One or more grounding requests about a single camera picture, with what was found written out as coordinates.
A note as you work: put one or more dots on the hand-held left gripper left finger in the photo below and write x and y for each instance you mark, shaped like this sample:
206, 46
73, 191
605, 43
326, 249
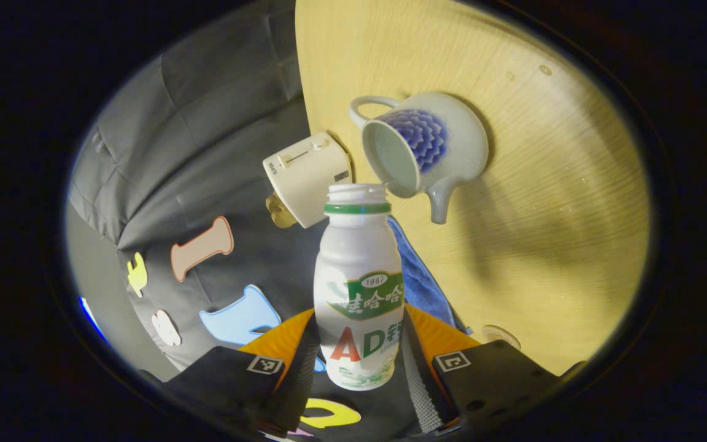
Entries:
298, 380

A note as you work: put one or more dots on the white toaster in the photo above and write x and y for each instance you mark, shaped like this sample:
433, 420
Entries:
304, 175

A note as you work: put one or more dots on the blue towel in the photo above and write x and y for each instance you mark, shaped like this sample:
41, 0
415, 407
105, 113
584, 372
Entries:
424, 282

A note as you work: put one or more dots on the white blue-patterned teacup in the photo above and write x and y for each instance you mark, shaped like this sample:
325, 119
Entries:
461, 147

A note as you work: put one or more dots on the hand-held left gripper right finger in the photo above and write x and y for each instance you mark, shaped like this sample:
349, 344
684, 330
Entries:
418, 380

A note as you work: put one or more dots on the white water bottle green label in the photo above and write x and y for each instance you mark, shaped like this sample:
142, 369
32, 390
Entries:
356, 252

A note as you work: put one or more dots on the round brown coaster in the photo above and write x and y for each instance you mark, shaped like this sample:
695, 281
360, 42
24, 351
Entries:
501, 336

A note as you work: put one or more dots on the brown bread slice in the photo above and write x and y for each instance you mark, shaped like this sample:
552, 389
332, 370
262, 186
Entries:
280, 212

